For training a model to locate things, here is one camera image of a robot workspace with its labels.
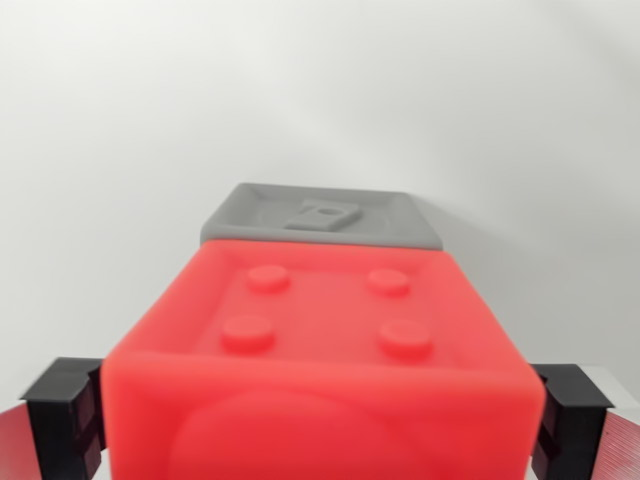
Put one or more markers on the black-tipped metal gripper right finger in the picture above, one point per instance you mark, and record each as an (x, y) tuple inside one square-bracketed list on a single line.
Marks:
[(580, 425)]

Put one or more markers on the black-tipped metal gripper left finger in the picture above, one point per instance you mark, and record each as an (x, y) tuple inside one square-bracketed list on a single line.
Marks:
[(55, 430)]

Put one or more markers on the red plastic cube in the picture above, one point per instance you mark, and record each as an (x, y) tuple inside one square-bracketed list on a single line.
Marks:
[(320, 400)]

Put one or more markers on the grey plastic cube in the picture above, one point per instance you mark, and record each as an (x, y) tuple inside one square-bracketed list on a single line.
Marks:
[(395, 220)]

